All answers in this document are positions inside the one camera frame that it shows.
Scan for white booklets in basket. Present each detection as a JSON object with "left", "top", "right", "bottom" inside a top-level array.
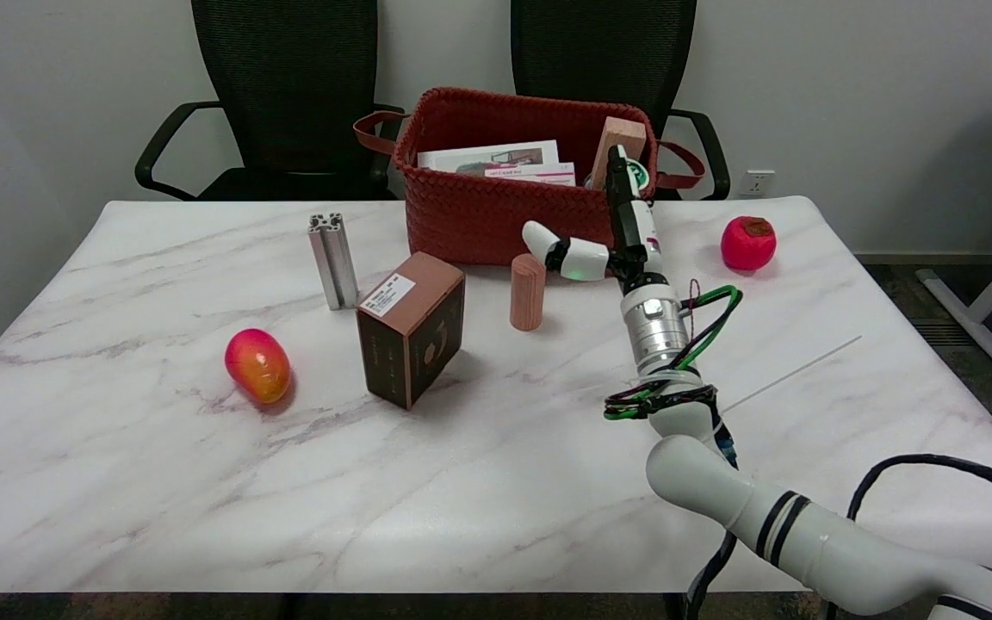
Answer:
[{"left": 417, "top": 140, "right": 561, "bottom": 171}]

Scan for wooden cylinder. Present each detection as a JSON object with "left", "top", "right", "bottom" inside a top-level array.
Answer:
[{"left": 510, "top": 253, "right": 548, "bottom": 332}]

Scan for white box pink label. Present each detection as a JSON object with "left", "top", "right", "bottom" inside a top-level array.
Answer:
[{"left": 485, "top": 162, "right": 576, "bottom": 186}]

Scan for white desk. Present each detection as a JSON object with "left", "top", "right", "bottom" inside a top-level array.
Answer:
[{"left": 916, "top": 84, "right": 992, "bottom": 386}]

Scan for long black looping cable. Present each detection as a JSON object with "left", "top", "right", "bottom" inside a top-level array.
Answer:
[{"left": 846, "top": 454, "right": 992, "bottom": 535}]

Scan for silver aluminium extrusion profile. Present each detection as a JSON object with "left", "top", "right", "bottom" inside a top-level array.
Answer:
[{"left": 307, "top": 214, "right": 360, "bottom": 312}]

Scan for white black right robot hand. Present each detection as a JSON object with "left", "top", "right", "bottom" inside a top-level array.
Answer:
[{"left": 522, "top": 145, "right": 669, "bottom": 295}]

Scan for red woven basket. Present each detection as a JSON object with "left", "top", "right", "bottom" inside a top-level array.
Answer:
[{"left": 351, "top": 87, "right": 707, "bottom": 268}]

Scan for red toy persimmon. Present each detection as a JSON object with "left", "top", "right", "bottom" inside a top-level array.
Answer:
[{"left": 721, "top": 215, "right": 778, "bottom": 274}]

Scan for black wrist cable bundle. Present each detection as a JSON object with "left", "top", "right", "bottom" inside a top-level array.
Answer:
[{"left": 604, "top": 383, "right": 721, "bottom": 420}]

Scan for black office chair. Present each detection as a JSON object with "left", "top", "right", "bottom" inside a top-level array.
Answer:
[
  {"left": 135, "top": 0, "right": 406, "bottom": 202},
  {"left": 511, "top": 0, "right": 732, "bottom": 202}
]

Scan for black hanging cable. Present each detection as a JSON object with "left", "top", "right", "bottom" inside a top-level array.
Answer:
[{"left": 684, "top": 435, "right": 740, "bottom": 620}]

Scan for brown cardboard box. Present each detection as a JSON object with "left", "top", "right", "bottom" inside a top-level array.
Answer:
[{"left": 356, "top": 252, "right": 467, "bottom": 412}]

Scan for green wrist cable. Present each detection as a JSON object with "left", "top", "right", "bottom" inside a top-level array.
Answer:
[{"left": 604, "top": 286, "right": 743, "bottom": 420}]

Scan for thin white cable tie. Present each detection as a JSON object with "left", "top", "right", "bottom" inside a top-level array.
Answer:
[{"left": 720, "top": 336, "right": 863, "bottom": 414}]

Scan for wooden block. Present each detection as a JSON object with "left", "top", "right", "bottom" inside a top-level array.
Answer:
[{"left": 590, "top": 116, "right": 648, "bottom": 190}]

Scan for red yellow toy mango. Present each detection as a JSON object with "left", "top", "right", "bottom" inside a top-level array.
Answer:
[{"left": 224, "top": 328, "right": 293, "bottom": 406}]

